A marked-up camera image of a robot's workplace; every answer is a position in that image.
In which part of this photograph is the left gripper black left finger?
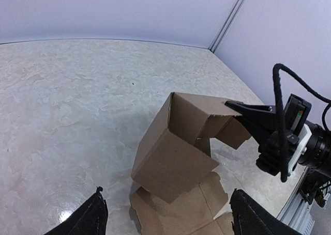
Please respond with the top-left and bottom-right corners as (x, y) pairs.
(45, 186), (108, 235)

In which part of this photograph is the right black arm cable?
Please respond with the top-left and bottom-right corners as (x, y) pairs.
(272, 63), (331, 183)

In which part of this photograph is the brown cardboard box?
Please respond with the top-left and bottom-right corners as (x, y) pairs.
(130, 92), (250, 234)

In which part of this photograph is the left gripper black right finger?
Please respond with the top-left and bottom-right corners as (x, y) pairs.
(230, 189), (300, 235)

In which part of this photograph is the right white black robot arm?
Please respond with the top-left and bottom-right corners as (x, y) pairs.
(225, 94), (330, 208)

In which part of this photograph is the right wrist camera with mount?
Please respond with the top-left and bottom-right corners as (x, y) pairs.
(284, 94), (312, 176)

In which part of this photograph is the front aluminium frame rail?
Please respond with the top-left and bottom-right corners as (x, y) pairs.
(277, 168), (330, 234)

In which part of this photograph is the right aluminium corner post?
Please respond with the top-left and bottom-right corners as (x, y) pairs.
(208, 0), (246, 54)

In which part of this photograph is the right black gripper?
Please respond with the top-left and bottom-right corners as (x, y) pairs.
(224, 100), (311, 176)

